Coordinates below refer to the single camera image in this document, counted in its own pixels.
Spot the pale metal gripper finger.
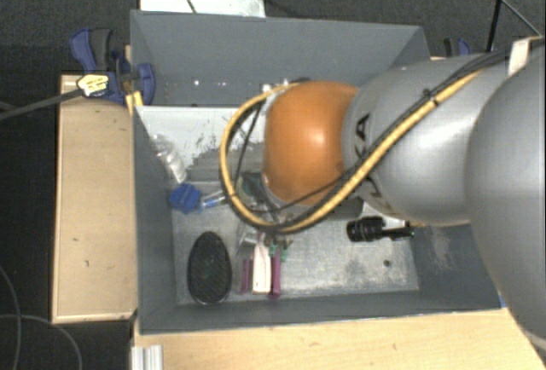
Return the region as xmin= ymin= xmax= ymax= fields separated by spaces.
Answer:
xmin=236 ymin=226 xmax=258 ymax=256

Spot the black oval brush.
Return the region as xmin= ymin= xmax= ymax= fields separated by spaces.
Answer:
xmin=186 ymin=230 xmax=235 ymax=306

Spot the grey metal bin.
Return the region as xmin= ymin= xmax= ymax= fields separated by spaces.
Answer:
xmin=129 ymin=9 xmax=503 ymax=336

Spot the pale wood flat board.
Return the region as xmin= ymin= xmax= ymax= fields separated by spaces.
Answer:
xmin=50 ymin=73 xmax=140 ymax=325

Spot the black cylinder on white bracket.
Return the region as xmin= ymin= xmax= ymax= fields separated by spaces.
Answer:
xmin=346 ymin=205 xmax=415 ymax=244

